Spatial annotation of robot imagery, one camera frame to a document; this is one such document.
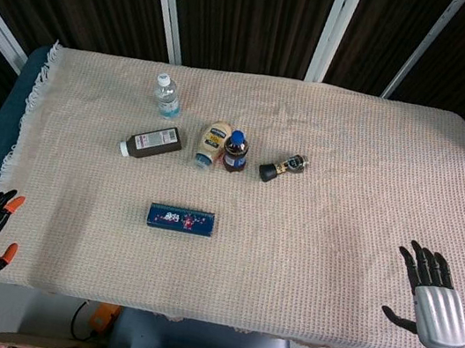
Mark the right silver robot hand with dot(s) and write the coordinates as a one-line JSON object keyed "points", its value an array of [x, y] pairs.
{"points": [[441, 316]]}

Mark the blue rectangular box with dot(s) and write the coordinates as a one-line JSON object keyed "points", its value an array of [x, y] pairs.
{"points": [[180, 221]]}

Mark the orange device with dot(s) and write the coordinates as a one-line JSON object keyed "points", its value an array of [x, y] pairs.
{"points": [[103, 317]]}

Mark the beige waffle blanket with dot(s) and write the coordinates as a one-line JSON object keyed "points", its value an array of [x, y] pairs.
{"points": [[289, 259]]}

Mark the brown bottle white cap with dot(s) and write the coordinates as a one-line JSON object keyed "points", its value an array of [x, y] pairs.
{"points": [[155, 142]]}

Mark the pepper grinder black cap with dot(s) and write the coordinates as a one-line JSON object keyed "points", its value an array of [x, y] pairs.
{"points": [[280, 169]]}

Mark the clear water bottle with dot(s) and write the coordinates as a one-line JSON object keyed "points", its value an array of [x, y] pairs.
{"points": [[168, 100]]}

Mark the cola bottle blue cap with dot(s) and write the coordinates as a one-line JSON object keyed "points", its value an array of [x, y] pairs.
{"points": [[235, 154]]}

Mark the mayonnaise squeeze bottle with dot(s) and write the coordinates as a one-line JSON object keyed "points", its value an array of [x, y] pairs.
{"points": [[211, 139]]}

